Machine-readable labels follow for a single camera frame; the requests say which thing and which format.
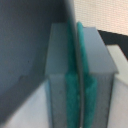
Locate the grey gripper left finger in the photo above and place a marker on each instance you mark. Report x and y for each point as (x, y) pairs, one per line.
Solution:
(61, 71)

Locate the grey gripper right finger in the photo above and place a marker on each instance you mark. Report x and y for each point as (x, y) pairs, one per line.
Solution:
(99, 70)

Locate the beige woven placemat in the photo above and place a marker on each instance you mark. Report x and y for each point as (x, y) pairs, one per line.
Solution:
(106, 15)

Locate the grey toy pot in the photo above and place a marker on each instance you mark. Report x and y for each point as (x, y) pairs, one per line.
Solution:
(25, 93)

